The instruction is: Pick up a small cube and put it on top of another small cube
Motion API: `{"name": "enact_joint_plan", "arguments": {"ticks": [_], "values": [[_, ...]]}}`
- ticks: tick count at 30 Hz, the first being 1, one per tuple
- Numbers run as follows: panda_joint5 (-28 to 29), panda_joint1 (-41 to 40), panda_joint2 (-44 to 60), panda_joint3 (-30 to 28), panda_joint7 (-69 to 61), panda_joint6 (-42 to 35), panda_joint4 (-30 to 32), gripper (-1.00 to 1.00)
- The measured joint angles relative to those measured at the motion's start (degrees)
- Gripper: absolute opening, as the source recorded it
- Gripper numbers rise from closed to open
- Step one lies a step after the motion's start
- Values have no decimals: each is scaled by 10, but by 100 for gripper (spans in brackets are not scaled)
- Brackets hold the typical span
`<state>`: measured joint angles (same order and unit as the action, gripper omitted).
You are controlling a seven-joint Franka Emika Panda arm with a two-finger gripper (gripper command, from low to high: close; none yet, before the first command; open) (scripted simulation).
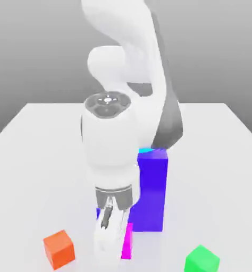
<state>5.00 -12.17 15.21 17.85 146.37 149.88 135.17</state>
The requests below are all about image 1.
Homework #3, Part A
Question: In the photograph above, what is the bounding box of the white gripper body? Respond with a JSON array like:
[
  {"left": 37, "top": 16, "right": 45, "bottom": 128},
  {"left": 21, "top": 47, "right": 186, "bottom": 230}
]
[{"left": 93, "top": 207, "right": 128, "bottom": 257}]

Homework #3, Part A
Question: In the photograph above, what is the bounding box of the small magenta cube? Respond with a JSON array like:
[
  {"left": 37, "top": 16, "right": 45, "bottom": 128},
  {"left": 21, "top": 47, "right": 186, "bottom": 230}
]
[{"left": 121, "top": 222, "right": 133, "bottom": 260}]

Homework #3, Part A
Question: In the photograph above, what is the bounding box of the small orange cube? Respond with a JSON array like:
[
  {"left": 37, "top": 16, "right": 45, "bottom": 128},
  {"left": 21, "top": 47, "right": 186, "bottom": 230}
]
[{"left": 43, "top": 229, "right": 76, "bottom": 271}]

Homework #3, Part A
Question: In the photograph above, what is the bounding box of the small green cube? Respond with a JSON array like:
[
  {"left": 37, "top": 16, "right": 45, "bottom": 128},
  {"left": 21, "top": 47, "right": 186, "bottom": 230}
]
[{"left": 184, "top": 244, "right": 221, "bottom": 272}]

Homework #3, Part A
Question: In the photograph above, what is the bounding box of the large blue box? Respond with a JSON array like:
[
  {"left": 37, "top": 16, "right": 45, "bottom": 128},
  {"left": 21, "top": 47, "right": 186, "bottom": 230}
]
[{"left": 95, "top": 148, "right": 169, "bottom": 233}]

